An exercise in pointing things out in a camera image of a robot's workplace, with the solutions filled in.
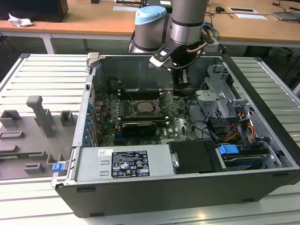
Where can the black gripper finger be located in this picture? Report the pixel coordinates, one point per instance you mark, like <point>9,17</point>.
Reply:
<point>178,77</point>

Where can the silver CPU chip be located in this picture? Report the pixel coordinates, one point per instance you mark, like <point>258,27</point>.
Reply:
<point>144,107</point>

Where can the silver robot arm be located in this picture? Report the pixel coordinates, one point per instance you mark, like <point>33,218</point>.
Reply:
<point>187,23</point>

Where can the black RAM slot bank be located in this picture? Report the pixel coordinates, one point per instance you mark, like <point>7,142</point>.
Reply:
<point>140,95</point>
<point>140,117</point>

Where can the CPU socket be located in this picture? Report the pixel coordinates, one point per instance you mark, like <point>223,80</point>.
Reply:
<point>135,110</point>

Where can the silver metal drive cage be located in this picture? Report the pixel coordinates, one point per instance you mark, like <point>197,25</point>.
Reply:
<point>211,96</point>

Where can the green motherboard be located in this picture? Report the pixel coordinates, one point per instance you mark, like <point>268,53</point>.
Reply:
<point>178,126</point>

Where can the small black desk device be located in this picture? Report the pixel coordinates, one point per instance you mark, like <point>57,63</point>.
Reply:
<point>219,9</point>

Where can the black graphics card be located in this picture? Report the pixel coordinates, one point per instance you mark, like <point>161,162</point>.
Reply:
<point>138,129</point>

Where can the black plastic air shroud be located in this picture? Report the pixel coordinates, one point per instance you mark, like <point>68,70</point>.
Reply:
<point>194,157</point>

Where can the white paper sheet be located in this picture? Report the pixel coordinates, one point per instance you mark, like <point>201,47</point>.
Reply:
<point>252,16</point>

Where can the hard disk in blue carrier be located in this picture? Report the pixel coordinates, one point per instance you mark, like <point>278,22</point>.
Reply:
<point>227,149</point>

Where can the wooden office desk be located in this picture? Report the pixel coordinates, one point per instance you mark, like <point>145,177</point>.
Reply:
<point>23,29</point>
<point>93,21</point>

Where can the clear flat desk tray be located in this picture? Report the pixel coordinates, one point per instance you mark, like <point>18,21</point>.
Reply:
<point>286,16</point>

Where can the silver power supply unit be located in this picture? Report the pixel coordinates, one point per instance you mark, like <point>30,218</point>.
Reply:
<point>93,164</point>

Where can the open black PC case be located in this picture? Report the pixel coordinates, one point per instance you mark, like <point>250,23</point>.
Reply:
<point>164,199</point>

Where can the blue case latch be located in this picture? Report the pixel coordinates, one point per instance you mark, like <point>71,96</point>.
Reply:
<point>57,167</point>

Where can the black computer box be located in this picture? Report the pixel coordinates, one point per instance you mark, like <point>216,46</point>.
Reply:
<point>35,9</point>

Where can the crumpled white paper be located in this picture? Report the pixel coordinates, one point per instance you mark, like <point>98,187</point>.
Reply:
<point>20,22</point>

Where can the grey parts rack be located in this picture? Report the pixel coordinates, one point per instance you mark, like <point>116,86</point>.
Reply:
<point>23,140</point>

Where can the green RAM stick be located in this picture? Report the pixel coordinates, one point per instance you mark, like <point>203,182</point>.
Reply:
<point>14,155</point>

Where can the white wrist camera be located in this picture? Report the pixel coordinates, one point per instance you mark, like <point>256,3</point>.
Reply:
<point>159,59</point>

